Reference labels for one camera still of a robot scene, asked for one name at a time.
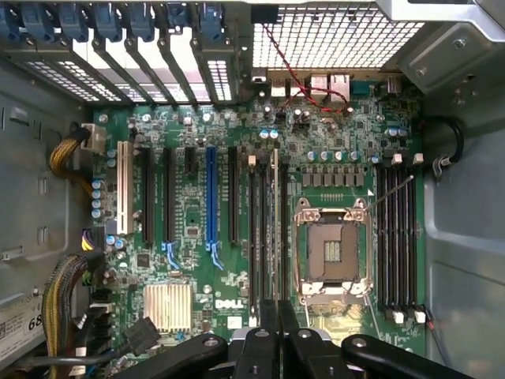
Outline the metal socket cover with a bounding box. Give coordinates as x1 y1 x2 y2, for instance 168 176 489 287
303 291 372 335

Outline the silver finned chipset heatsink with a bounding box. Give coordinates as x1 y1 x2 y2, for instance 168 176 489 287
142 283 193 332

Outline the CPU socket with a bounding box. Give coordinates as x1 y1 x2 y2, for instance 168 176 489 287
294 196 376 307

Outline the green Dell motherboard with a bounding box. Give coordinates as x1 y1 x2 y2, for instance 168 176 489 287
92 92 427 356

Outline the long black expansion slot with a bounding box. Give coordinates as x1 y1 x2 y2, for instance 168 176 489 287
140 145 156 245
162 146 179 270
226 144 241 245

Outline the blue expansion slot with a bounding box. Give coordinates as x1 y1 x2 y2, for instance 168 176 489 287
204 145 225 272

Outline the thin metal locking lever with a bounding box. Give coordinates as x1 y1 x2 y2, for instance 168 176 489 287
365 174 415 214

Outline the open metal PC case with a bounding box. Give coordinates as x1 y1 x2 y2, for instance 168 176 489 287
0 0 505 379

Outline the black power connector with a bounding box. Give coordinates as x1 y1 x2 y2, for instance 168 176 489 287
80 227 107 253

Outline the short black expansion slot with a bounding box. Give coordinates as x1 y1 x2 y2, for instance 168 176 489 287
184 146 199 175

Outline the white expansion slot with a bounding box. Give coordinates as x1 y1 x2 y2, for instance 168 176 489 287
116 140 136 237

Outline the white power connector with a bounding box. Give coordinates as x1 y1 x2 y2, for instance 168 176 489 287
80 122 107 153

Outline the blue card retention clip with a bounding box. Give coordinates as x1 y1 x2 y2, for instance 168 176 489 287
92 0 123 43
199 2 230 43
0 0 21 43
165 0 194 31
58 0 90 43
20 0 56 43
128 0 157 43

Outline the black angled cable plug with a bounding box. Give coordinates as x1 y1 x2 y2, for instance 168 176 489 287
125 317 162 356

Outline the yellow black cable bundle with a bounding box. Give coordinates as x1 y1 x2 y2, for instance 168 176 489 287
48 125 100 195
41 252 107 379

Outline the red black twisted wire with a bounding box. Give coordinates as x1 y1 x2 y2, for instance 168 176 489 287
261 22 353 116

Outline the thick black looped cable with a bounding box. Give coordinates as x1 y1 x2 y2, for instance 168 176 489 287
431 117 466 179

